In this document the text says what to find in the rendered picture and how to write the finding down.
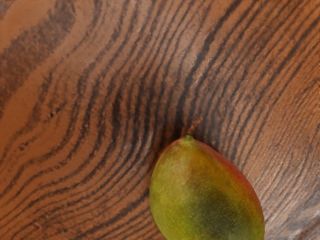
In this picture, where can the green and red mango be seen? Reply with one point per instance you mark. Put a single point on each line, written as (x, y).
(200, 195)

